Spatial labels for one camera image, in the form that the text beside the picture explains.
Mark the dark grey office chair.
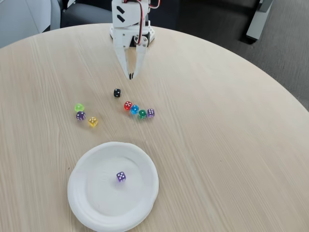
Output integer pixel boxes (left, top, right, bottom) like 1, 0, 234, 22
60, 0, 113, 29

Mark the white paper plate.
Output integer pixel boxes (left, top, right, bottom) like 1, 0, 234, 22
67, 141, 159, 232

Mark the grey desk leg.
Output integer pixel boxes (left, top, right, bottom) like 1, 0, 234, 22
246, 0, 273, 41

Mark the white cabinet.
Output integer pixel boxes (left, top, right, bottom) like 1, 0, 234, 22
0, 0, 61, 49

